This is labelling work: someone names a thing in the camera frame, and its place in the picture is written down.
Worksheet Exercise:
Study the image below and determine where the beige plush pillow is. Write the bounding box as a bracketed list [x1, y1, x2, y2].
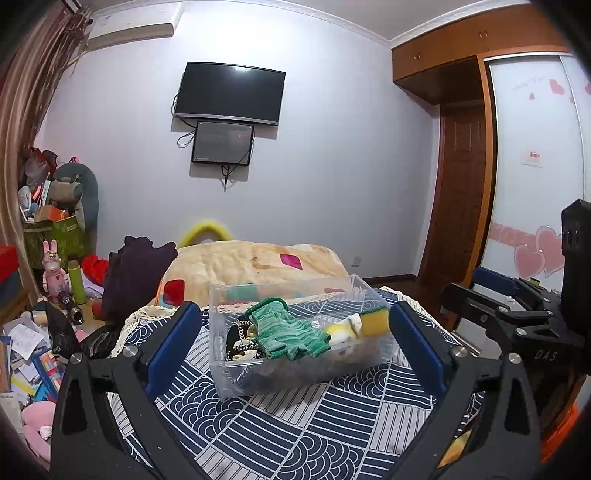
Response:
[157, 241, 350, 308]

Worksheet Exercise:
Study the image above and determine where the yellow printed bedsheet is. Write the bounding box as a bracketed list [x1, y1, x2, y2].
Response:
[438, 428, 472, 468]

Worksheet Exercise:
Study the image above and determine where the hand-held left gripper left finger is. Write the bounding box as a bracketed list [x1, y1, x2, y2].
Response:
[50, 300, 204, 480]

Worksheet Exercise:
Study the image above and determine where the wooden overhead cabinet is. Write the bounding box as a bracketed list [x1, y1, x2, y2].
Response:
[390, 14, 572, 105]

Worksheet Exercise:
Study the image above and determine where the black plastic bag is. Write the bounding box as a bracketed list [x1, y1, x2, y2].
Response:
[44, 302, 122, 361]

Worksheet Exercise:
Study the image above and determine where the green storage bin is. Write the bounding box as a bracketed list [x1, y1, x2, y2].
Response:
[23, 215, 92, 271]

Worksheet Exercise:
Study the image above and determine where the brown striped curtain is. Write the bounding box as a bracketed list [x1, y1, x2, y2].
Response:
[0, 0, 94, 252]

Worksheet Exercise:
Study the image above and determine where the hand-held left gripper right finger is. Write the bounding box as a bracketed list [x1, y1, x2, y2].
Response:
[389, 300, 542, 480]

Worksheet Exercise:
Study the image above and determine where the green bottle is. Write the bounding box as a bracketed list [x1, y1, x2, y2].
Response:
[67, 260, 88, 306]

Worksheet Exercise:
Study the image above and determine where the yellow plush ring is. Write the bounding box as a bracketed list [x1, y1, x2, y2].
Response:
[179, 219, 237, 248]

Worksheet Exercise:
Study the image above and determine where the blue white patterned bed cover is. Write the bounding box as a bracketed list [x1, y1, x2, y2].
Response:
[108, 286, 476, 480]

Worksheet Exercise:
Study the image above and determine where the dark purple clothing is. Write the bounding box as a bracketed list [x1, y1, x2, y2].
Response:
[100, 235, 179, 325]

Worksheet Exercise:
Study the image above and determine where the white air conditioner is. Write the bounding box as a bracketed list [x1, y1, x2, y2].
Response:
[85, 4, 179, 51]

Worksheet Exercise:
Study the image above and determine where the clutter of items in bin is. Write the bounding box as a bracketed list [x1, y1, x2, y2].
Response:
[18, 147, 61, 224]

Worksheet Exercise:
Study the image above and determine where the green knit glove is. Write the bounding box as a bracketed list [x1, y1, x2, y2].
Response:
[245, 298, 332, 361]

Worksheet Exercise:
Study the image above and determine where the pink plush toy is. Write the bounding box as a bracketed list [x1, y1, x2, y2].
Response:
[20, 401, 57, 463]

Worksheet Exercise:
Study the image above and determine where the black bag with metal chains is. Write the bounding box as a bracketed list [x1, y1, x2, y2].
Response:
[225, 320, 260, 370]

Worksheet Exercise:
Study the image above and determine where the pink rabbit figure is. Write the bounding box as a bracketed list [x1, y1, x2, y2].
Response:
[42, 240, 71, 302]

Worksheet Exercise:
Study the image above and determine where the red box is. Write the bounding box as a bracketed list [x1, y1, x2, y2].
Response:
[0, 246, 22, 278]

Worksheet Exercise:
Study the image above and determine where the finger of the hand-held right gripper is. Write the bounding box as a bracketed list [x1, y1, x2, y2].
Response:
[473, 267, 561, 310]
[441, 282, 571, 365]

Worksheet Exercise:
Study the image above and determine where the black flashlight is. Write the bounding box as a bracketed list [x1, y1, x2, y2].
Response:
[56, 291, 86, 326]

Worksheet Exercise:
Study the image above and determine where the grey green plush toy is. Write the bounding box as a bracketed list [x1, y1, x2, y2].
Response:
[48, 161, 99, 232]

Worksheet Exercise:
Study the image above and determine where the brown wooden door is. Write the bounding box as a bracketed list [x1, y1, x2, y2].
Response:
[417, 104, 489, 283]

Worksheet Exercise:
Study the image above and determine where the small black wall monitor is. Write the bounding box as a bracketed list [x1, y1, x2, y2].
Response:
[191, 120, 256, 167]

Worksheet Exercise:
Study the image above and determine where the black wall television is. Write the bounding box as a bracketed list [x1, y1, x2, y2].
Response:
[173, 61, 286, 127]

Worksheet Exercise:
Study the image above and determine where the red plush cloth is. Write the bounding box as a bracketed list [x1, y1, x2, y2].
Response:
[82, 254, 112, 288]

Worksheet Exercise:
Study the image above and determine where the white sock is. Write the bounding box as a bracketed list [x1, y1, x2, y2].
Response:
[324, 314, 362, 348]

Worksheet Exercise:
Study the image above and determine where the yellow sponge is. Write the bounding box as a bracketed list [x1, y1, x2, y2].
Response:
[358, 308, 392, 339]

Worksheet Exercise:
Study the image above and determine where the clear plastic storage box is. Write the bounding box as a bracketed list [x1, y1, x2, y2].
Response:
[209, 274, 403, 402]

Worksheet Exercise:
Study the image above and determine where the pile of papers and books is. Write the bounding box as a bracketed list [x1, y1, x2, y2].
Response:
[0, 313, 71, 403]

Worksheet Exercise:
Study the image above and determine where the white sliding wardrobe door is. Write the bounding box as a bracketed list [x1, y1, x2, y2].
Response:
[470, 53, 591, 289]

